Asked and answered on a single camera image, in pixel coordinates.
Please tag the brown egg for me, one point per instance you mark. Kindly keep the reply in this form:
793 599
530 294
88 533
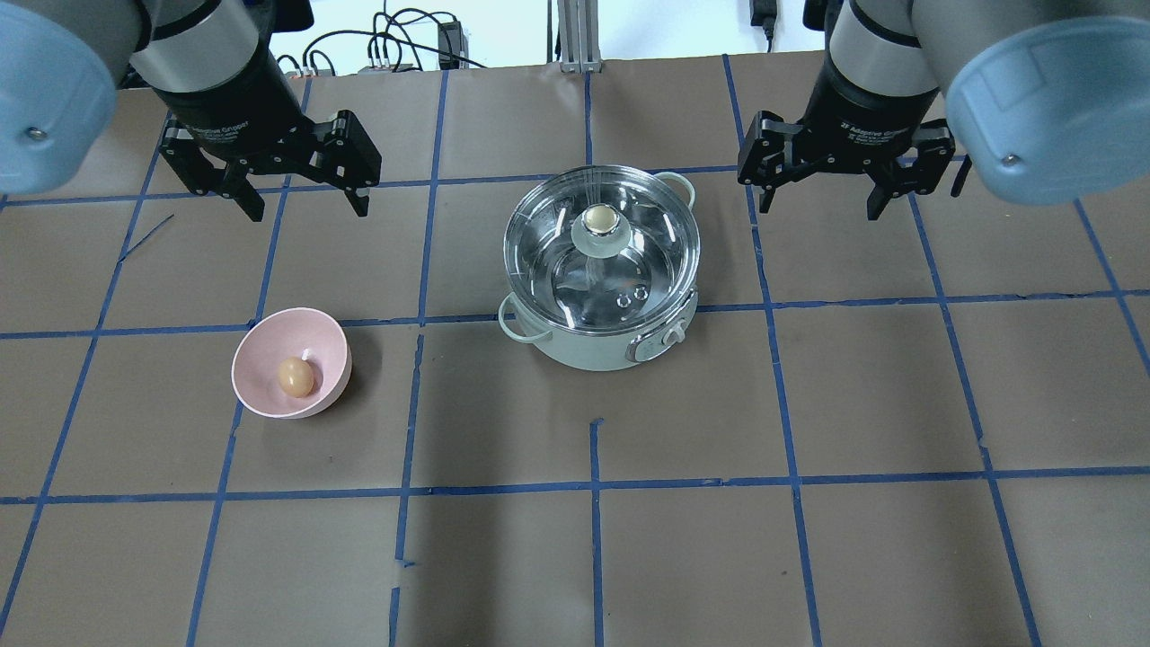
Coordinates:
295 377

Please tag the black power adapter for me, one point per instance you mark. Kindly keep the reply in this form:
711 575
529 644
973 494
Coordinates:
451 45

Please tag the black plug adapter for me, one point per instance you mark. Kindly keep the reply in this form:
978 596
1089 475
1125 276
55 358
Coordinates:
764 14

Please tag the aluminium frame post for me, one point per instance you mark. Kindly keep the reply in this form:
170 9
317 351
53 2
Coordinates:
578 37

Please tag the pale green electric pot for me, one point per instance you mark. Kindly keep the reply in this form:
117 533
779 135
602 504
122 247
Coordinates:
610 352

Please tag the glass pot lid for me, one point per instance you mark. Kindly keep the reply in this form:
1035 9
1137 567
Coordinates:
603 249

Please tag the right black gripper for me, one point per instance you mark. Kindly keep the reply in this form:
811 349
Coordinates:
855 110

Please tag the pink bowl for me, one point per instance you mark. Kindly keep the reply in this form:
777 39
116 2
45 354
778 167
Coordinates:
296 332

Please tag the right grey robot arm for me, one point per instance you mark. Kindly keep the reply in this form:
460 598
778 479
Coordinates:
1048 99

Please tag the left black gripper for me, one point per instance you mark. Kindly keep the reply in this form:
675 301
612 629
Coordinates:
232 101

